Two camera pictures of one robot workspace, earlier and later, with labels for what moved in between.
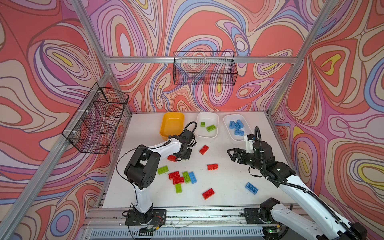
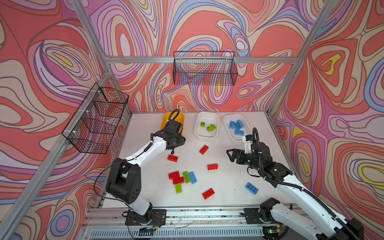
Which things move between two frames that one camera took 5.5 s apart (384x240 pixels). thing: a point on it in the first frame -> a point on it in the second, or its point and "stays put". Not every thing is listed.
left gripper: (188, 155) -> (181, 140)
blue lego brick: (240, 122) stays put
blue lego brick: (231, 125) stays put
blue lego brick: (239, 132) stays put
